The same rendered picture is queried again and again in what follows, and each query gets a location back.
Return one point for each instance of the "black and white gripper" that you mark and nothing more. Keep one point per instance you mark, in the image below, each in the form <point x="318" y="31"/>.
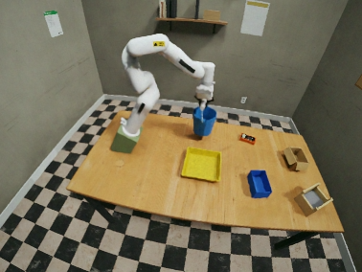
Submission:
<point x="207" y="97"/>

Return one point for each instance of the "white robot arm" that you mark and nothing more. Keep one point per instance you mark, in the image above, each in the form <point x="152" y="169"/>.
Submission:
<point x="143" y="81"/>

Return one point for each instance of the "blue open bin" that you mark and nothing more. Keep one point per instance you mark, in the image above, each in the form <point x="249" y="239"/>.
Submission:
<point x="261" y="186"/>

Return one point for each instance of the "blue pail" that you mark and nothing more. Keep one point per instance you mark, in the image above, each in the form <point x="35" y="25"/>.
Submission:
<point x="199" y="127"/>

